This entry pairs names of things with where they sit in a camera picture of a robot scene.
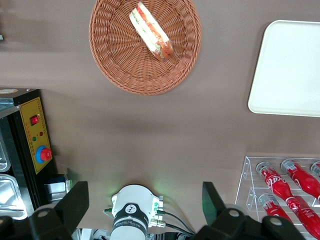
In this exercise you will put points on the steel food pan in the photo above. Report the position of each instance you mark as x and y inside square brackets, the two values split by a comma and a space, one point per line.
[3, 150]
[10, 197]

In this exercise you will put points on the red rocker switch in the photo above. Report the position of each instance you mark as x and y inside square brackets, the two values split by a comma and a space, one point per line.
[34, 120]

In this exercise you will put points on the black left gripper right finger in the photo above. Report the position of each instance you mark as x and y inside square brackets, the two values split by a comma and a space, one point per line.
[215, 212]

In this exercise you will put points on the red emergency stop button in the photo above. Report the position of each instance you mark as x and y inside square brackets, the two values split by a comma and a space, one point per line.
[45, 154]

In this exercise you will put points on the cream rectangular plastic tray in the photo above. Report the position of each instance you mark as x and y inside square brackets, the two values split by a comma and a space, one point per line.
[287, 70]

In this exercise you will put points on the wrapped tomato lettuce sandwich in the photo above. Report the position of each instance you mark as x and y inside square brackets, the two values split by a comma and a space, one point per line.
[150, 32]

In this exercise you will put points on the small grey metal bracket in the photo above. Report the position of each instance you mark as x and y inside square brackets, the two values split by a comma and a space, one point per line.
[56, 188]

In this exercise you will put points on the round brown wicker basket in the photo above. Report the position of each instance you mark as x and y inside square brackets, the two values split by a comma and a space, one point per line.
[120, 62]

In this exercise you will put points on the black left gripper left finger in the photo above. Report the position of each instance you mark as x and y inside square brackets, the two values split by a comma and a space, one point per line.
[72, 207]

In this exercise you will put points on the clear acrylic bottle rack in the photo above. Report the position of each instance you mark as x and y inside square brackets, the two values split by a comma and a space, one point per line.
[246, 190]

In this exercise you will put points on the red cola bottle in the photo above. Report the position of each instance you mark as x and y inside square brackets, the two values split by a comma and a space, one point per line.
[316, 168]
[277, 185]
[305, 181]
[272, 207]

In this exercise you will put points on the black control box yellow panel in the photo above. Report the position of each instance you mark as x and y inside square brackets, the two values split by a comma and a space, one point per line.
[22, 155]

